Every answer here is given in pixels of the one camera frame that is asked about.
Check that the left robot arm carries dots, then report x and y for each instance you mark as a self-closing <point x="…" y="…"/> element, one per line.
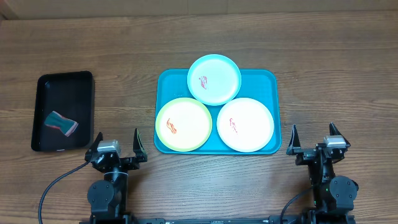
<point x="108" y="197"/>

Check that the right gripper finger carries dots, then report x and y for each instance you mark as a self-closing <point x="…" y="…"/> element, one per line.
<point x="294" y="146"/>
<point x="334" y="131"/>

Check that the light blue plate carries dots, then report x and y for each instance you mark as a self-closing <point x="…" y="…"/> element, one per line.
<point x="214" y="79"/>

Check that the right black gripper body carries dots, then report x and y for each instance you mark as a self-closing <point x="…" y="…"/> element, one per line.
<point x="307" y="154"/>

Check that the yellow green plate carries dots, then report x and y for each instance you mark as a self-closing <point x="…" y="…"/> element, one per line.
<point x="183" y="124"/>

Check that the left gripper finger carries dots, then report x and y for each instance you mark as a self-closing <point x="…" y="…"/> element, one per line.
<point x="93" y="149"/>
<point x="138" y="148"/>

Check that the black rectangular plastic bin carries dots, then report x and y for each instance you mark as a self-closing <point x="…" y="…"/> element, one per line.
<point x="72" y="95"/>

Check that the white plate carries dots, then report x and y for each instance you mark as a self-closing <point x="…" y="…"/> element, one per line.
<point x="245" y="125"/>

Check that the green and pink sponge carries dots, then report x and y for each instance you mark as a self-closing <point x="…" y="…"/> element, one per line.
<point x="57" y="121"/>

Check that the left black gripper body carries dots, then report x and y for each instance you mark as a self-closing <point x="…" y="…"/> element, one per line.
<point x="125" y="165"/>

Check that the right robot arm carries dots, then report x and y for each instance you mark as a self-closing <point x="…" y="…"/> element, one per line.
<point x="333" y="194"/>

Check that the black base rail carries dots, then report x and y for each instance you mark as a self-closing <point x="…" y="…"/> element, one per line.
<point x="273" y="219"/>

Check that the teal plastic serving tray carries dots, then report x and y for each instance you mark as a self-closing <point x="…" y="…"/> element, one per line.
<point x="258" y="84"/>

